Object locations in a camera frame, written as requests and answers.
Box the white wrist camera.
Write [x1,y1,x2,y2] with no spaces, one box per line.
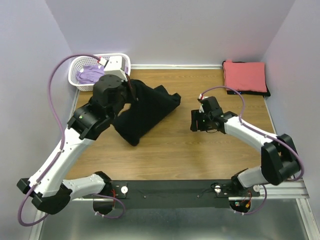
[199,101,205,113]
[104,55,127,81]

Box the black t shirt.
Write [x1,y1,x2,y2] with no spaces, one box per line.
[221,60,272,98]
[112,79,181,147]

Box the folded red t shirt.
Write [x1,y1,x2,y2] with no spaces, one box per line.
[222,59,267,93]

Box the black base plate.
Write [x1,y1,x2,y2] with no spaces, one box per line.
[93,179,261,217]

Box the purple t shirt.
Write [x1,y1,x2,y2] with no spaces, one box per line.
[75,65,128,85]

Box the purple cable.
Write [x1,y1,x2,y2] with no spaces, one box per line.
[17,54,107,227]
[198,86,305,183]

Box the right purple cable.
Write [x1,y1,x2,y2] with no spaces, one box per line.
[198,86,305,183]

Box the aluminium frame rail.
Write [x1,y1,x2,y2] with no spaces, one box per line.
[265,178,310,199]

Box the folded black t shirt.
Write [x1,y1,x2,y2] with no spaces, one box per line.
[221,60,272,98]

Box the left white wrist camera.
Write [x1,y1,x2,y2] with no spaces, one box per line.
[104,55,127,81]

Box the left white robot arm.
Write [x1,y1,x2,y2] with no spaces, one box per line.
[17,74,133,215]

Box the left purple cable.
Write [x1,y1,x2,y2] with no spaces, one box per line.
[17,54,107,227]

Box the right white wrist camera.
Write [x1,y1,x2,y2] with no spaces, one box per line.
[199,101,205,113]

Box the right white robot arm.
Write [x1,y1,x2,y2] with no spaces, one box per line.
[190,96,303,196]

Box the white plastic laundry basket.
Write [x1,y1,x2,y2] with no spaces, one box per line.
[68,53,131,92]

